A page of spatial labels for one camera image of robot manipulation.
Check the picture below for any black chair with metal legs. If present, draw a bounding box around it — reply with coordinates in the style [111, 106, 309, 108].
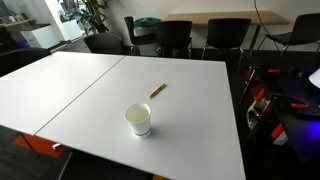
[201, 17, 253, 73]
[256, 12, 320, 58]
[154, 20, 194, 60]

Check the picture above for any blue bin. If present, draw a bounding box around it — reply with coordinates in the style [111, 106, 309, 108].
[14, 39, 31, 50]

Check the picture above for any red floor plate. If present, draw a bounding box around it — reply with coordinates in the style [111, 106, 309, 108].
[12, 132, 68, 158]

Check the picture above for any white low cabinet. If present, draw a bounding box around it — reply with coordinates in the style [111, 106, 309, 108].
[19, 23, 61, 50]

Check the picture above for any wooden wall shelf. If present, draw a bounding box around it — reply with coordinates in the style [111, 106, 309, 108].
[0, 17, 37, 30]

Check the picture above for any white paper cup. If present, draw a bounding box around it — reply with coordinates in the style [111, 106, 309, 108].
[124, 102, 152, 138]

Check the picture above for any green bin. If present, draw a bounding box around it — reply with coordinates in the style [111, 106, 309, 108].
[133, 17, 162, 30]

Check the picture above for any white gray device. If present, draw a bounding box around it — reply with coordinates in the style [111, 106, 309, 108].
[245, 99, 272, 130]

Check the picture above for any orange handled bar clamp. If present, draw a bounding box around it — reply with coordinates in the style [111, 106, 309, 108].
[251, 67, 282, 75]
[271, 94, 311, 111]

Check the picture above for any wooden table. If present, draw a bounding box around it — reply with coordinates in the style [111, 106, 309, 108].
[162, 9, 290, 58]

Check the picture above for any orange clamp handle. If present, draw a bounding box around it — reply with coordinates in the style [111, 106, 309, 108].
[270, 123, 286, 140]
[254, 87, 267, 103]

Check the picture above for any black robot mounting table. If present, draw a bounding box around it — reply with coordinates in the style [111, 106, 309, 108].
[259, 64, 320, 165]

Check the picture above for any black chair with armrest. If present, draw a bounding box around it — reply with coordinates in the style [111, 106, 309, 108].
[123, 15, 160, 56]

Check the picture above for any green potted plant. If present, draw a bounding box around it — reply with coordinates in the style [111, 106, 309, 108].
[58, 0, 113, 36]

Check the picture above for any dark gray chair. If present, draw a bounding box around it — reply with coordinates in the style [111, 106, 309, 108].
[83, 32, 126, 56]

